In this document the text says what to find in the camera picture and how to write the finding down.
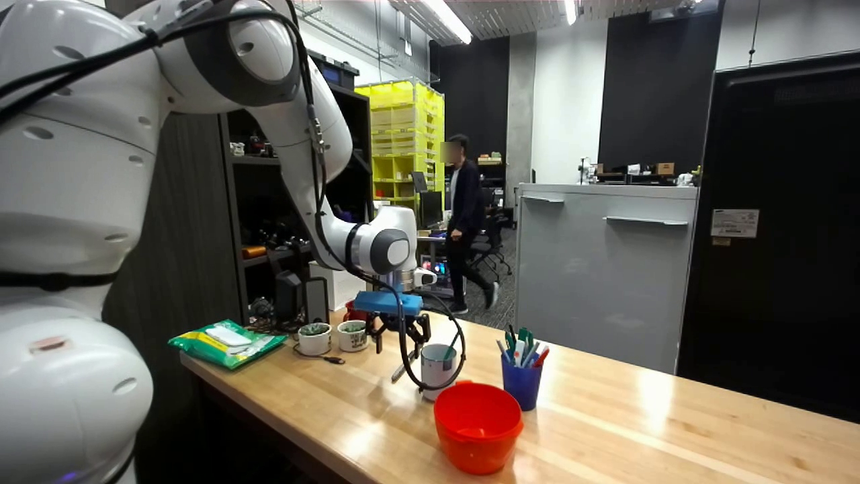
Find white plant pot right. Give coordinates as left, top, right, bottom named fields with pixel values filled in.
left=335, top=320, right=369, bottom=352

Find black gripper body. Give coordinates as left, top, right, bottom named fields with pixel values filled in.
left=371, top=315, right=429, bottom=350

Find red mug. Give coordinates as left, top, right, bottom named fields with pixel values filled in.
left=347, top=301, right=369, bottom=320

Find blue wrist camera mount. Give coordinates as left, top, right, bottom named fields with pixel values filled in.
left=355, top=291, right=424, bottom=316

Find green marker in grey cup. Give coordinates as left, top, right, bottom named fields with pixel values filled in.
left=443, top=344, right=457, bottom=367

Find grey white cup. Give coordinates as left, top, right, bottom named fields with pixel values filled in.
left=421, top=344, right=457, bottom=399

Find walking person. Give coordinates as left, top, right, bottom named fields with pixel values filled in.
left=447, top=133, right=500, bottom=315

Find white plant pot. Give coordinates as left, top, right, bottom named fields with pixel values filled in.
left=335, top=320, right=369, bottom=352
left=296, top=321, right=330, bottom=356

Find black storage shelf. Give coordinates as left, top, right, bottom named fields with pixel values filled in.
left=105, top=50, right=377, bottom=332

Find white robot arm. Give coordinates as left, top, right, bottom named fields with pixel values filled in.
left=0, top=0, right=414, bottom=484

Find yellow shelf rack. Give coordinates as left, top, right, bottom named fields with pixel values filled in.
left=359, top=79, right=447, bottom=227

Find white plant pot left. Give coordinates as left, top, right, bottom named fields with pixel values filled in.
left=296, top=321, right=330, bottom=356

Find red plastic bowl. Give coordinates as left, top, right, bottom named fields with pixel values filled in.
left=433, top=382, right=523, bottom=476

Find markers in blue cup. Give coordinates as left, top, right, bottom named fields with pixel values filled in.
left=498, top=324, right=547, bottom=367

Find blue pen cup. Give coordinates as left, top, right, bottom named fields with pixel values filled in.
left=500, top=355, right=543, bottom=410

